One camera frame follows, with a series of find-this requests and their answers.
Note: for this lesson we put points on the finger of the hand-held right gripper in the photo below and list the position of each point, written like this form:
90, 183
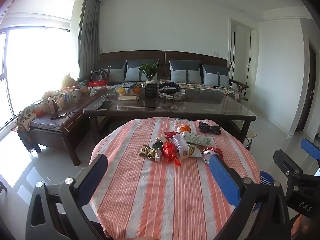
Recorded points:
310, 148
285, 162

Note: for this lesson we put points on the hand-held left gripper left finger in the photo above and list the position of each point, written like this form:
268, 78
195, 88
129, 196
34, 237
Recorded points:
96, 172

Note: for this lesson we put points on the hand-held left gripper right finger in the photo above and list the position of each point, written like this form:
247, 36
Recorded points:
225, 180

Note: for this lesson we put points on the blue plastic basket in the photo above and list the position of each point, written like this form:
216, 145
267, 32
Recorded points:
265, 177

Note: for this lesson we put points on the crushed red can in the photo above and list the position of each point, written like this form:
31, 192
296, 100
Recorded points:
210, 152

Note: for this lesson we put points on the white yellow snack wrapper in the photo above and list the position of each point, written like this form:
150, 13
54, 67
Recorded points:
194, 152

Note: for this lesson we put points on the white milk carton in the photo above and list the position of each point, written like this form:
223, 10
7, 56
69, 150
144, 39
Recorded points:
197, 139

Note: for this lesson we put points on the black bow-shaped object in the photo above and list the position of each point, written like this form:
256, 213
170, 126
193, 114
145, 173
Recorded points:
210, 128

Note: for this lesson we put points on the white plastic box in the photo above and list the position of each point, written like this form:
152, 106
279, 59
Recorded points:
180, 145

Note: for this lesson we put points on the gold foil wrapper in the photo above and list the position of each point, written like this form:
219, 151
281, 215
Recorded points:
150, 152

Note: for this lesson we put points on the red foil wrapper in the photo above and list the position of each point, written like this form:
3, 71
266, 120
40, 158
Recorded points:
170, 150

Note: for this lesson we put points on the orange snack bag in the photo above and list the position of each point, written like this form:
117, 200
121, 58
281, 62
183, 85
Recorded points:
186, 129

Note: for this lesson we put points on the white barcode packet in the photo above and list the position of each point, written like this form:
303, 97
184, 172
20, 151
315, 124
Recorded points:
179, 129

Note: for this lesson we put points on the green white wrapper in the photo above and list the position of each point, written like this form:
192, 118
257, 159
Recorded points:
158, 143

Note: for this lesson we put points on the person's right hand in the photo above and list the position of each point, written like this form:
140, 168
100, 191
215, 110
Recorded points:
300, 230

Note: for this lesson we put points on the round stool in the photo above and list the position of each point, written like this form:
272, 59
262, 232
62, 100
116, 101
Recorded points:
251, 135

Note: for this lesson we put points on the dark wooden door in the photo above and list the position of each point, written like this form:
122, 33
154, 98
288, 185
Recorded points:
306, 92

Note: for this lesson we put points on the striped orange white tablecloth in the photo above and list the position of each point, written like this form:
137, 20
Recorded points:
150, 192

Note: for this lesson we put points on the dark wooden chaise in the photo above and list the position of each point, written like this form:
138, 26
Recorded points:
57, 127

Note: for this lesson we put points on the smartphone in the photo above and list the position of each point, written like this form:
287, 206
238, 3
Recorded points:
105, 105

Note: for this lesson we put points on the dark glass-top coffee table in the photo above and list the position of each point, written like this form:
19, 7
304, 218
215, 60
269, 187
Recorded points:
212, 105

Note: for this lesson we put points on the group of toiletry bottles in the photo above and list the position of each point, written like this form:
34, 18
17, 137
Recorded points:
60, 100

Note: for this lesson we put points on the thick book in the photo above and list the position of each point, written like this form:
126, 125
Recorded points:
128, 97

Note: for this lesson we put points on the patterned fringed throw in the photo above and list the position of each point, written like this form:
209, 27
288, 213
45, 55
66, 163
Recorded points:
25, 120

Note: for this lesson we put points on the round dark placemat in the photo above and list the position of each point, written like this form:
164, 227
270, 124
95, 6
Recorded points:
188, 98

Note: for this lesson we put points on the glass fruit bowl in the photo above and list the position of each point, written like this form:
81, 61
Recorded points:
128, 89

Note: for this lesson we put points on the red box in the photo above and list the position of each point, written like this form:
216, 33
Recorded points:
97, 83

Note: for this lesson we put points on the floral sofa blanket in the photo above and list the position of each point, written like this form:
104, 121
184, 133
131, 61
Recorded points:
212, 88

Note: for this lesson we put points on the grey handbag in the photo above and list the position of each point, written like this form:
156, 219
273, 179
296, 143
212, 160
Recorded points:
98, 75

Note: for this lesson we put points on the black ribbed vase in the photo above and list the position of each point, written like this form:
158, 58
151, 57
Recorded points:
150, 90

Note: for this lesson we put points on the grey blue pillow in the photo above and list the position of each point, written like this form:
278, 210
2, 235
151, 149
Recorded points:
117, 71
132, 70
216, 76
185, 71

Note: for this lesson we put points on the glass tray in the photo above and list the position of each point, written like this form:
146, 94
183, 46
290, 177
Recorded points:
170, 91

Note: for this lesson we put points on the green potted plant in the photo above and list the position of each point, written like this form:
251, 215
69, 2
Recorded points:
148, 70

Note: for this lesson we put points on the white door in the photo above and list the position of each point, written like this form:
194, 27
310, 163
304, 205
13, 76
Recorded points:
238, 52

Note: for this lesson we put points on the large window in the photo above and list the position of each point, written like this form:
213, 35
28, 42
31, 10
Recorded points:
37, 67

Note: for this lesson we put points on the dark wooden sofa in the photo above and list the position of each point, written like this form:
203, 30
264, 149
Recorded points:
155, 55

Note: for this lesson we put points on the grey curtain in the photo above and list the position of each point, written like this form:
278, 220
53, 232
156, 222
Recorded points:
88, 35

